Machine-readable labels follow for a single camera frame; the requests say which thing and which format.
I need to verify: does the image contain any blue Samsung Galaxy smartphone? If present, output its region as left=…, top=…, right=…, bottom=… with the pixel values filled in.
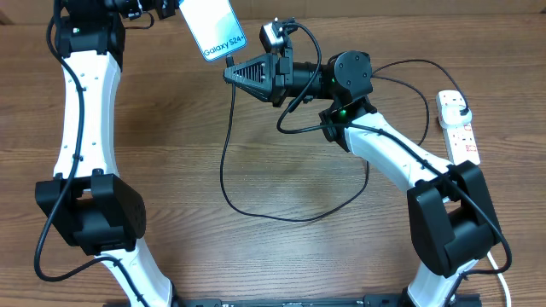
left=178, top=0, right=247, bottom=61

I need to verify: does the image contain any black USB charging cable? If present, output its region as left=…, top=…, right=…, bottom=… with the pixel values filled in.
left=219, top=54, right=470, bottom=223

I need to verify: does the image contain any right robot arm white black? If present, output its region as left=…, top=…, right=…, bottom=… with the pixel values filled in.
left=224, top=48, right=506, bottom=306

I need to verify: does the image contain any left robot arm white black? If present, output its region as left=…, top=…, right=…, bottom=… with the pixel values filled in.
left=35, top=0, right=182, bottom=306

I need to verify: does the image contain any white charger adapter plug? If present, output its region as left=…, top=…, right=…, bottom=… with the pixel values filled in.
left=439, top=105, right=473, bottom=130

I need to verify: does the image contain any white power strip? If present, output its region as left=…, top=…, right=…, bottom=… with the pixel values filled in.
left=435, top=90, right=480, bottom=165

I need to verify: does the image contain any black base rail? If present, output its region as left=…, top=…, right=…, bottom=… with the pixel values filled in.
left=172, top=294, right=413, bottom=307

